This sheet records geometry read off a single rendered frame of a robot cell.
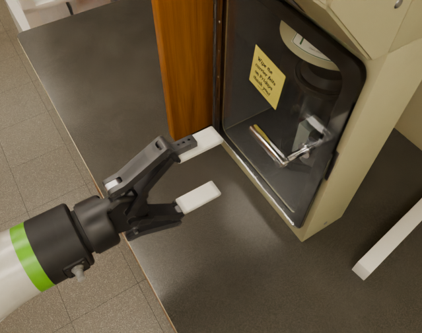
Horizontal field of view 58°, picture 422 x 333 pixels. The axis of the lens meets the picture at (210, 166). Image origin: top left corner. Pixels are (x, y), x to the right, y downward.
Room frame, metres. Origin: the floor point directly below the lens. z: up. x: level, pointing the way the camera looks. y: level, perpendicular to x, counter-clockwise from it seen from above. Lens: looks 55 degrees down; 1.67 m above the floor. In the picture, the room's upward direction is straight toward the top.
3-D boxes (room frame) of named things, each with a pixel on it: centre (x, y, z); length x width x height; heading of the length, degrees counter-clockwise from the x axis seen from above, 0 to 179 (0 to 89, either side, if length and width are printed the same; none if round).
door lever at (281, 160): (0.38, -0.11, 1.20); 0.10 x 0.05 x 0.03; 31
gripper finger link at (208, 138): (0.32, 0.02, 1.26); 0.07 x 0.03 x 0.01; 122
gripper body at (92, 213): (0.25, 0.13, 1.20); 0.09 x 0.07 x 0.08; 122
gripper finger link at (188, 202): (0.32, 0.02, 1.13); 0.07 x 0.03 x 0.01; 122
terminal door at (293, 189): (0.46, -0.09, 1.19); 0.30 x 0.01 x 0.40; 31
